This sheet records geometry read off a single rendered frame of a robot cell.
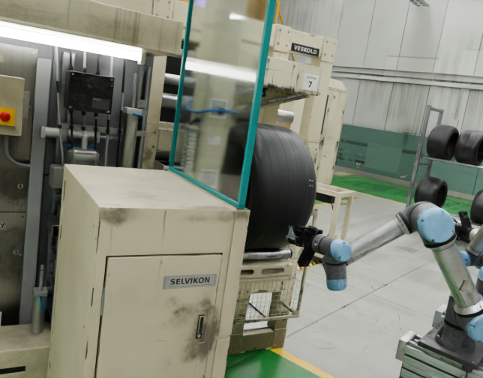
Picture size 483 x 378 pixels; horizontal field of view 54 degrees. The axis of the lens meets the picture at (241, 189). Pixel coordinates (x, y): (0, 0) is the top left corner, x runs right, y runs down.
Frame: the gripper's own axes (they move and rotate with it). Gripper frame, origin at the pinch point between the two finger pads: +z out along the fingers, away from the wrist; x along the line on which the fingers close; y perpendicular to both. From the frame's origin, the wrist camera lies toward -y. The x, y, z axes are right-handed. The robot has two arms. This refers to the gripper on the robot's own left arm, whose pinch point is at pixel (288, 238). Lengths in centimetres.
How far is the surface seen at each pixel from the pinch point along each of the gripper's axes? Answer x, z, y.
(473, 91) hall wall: -955, 609, 242
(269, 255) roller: 1.4, 11.4, -9.9
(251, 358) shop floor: -38, 80, -92
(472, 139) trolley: -485, 263, 84
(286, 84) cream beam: -15, 36, 70
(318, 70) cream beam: -33, 35, 80
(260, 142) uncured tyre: 15.0, 5.3, 39.4
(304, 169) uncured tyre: -2.7, -3.0, 29.9
